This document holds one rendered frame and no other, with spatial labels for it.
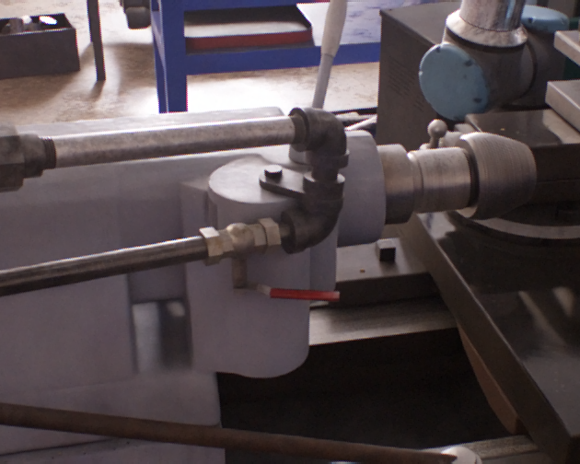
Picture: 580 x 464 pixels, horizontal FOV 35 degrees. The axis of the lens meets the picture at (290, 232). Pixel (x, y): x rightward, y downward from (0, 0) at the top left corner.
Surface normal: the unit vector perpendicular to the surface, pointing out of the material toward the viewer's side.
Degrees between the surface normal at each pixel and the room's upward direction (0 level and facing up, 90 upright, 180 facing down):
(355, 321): 0
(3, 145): 56
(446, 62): 95
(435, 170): 48
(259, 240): 68
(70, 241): 77
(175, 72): 90
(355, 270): 0
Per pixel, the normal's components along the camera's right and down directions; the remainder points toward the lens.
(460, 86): -0.73, 0.40
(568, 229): 0.12, -0.19
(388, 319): 0.00, -0.88
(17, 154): 0.48, -0.16
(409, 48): -0.94, 0.17
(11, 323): 0.19, 0.15
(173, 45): 0.21, 0.47
